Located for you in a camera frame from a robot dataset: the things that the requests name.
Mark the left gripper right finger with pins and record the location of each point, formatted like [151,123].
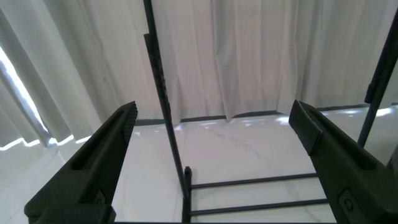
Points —
[357,186]

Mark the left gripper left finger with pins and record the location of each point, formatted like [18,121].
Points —
[81,193]

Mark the black clothes rack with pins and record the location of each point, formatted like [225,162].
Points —
[163,93]

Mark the white curtain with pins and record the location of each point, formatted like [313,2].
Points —
[248,62]

